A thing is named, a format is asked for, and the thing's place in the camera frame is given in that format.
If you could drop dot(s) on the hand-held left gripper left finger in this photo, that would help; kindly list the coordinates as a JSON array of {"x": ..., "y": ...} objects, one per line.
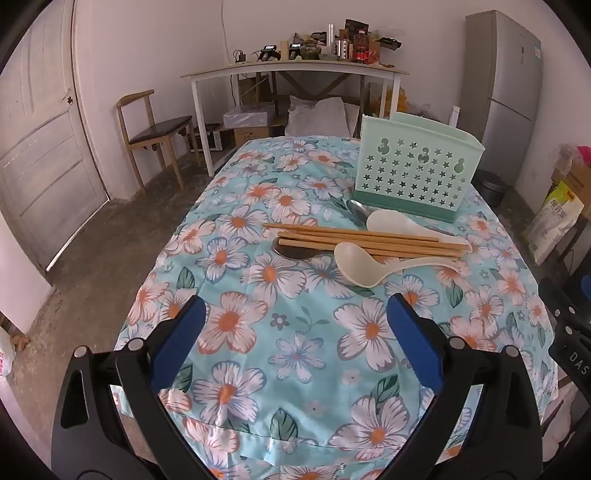
[{"x": 180, "y": 337}]

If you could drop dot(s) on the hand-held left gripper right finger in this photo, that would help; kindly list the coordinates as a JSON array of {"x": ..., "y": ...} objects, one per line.
[{"x": 415, "y": 341}]

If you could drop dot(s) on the white plastic spoon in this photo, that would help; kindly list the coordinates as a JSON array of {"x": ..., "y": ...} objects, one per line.
[
  {"x": 392, "y": 221},
  {"x": 355, "y": 263}
]

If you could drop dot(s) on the metal spoon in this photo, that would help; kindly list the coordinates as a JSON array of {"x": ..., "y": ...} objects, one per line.
[
  {"x": 360, "y": 210},
  {"x": 295, "y": 254}
]

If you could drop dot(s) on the green plastic utensil holder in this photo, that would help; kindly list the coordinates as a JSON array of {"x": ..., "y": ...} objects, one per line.
[{"x": 415, "y": 184}]

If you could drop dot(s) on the floral blue tablecloth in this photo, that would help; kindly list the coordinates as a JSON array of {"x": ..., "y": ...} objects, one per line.
[{"x": 295, "y": 314}]

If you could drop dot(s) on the yellow-green printed bag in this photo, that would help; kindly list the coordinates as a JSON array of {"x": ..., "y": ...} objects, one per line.
[{"x": 554, "y": 217}]

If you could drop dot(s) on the black cooking pot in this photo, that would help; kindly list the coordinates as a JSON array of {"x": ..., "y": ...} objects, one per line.
[{"x": 491, "y": 189}]

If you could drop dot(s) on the large cardboard box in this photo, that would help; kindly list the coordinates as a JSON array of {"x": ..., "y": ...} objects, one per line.
[{"x": 577, "y": 180}]

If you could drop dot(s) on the white plastic bag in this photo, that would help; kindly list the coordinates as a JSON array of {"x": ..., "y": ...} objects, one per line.
[{"x": 5, "y": 355}]

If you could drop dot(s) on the pink bag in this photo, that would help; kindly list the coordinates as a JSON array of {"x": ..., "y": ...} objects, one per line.
[{"x": 584, "y": 154}]

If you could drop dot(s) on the small toaster oven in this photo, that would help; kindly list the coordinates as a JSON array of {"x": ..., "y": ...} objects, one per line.
[{"x": 212, "y": 141}]

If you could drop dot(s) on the wooden chair with dark seat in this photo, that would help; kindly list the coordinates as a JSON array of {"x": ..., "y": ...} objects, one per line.
[{"x": 161, "y": 127}]

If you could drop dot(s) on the clear plastic box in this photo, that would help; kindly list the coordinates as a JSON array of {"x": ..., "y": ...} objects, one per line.
[{"x": 247, "y": 115}]

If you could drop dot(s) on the white panel door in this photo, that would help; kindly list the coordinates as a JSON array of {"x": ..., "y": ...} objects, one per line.
[{"x": 46, "y": 138}]

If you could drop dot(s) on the yellow bag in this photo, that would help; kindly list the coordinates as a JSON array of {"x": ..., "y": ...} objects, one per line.
[{"x": 397, "y": 99}]

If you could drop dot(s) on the white sack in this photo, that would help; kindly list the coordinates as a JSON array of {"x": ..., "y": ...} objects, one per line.
[{"x": 318, "y": 115}]

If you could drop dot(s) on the flat cardboard box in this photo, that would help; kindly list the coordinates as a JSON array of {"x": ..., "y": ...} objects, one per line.
[{"x": 251, "y": 90}]

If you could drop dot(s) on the grey refrigerator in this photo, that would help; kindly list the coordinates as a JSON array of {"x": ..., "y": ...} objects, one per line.
[{"x": 503, "y": 92}]

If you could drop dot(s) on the white-legged wooden desk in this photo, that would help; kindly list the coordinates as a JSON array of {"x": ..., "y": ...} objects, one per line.
[{"x": 277, "y": 68}]

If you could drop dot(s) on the red drink bottle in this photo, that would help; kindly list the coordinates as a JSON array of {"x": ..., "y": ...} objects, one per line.
[{"x": 360, "y": 53}]

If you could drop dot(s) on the metal can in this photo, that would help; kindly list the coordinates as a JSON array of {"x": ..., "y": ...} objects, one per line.
[{"x": 341, "y": 50}]

